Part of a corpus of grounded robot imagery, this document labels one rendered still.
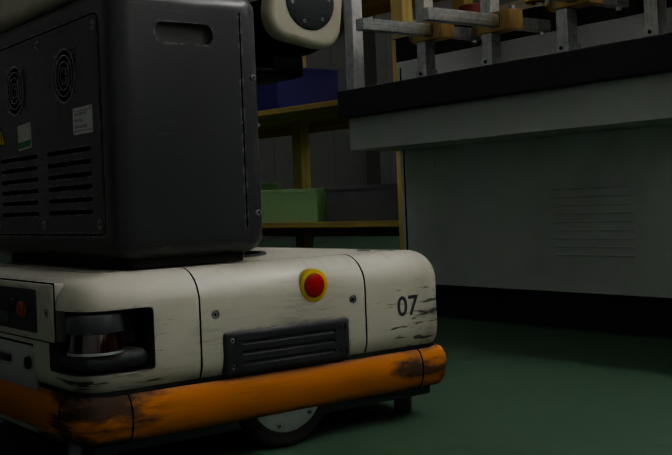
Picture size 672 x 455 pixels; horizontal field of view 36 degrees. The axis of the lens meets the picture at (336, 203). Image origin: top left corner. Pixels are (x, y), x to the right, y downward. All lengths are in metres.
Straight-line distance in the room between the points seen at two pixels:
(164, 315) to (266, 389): 0.20
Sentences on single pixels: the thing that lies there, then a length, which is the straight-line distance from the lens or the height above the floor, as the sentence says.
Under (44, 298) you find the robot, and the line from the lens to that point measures 1.50.
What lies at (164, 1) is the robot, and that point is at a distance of 1.53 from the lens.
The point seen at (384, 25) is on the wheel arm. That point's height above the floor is 0.82.
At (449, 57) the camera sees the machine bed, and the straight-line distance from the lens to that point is 3.14.
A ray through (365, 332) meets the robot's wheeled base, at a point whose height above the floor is 0.16.
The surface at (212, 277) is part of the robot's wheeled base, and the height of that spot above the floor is 0.26.
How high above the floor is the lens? 0.37
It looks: level
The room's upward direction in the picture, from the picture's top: 2 degrees counter-clockwise
